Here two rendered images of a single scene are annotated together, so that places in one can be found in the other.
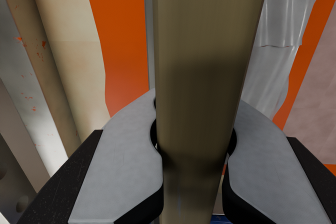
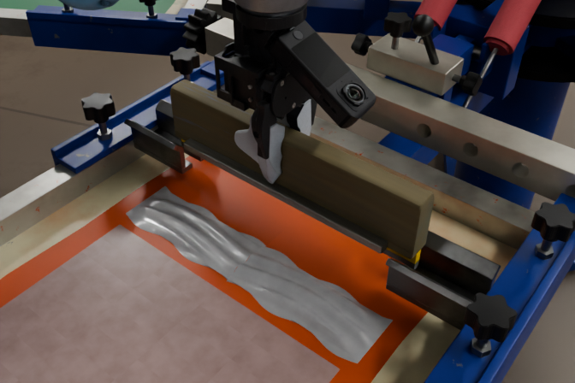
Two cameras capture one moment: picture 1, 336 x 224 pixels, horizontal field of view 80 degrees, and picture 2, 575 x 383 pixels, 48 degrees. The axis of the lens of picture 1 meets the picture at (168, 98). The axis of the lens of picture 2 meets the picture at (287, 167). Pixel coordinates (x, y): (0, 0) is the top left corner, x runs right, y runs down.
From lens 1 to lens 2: 0.67 m
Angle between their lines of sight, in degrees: 35
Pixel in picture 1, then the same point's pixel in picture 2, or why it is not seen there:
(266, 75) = (222, 250)
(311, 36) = (228, 287)
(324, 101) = (157, 279)
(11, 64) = (352, 141)
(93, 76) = not seen: hidden behind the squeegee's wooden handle
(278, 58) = (231, 261)
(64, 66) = not seen: hidden behind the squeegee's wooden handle
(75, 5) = not seen: hidden behind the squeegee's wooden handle
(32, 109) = (323, 127)
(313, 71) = (195, 280)
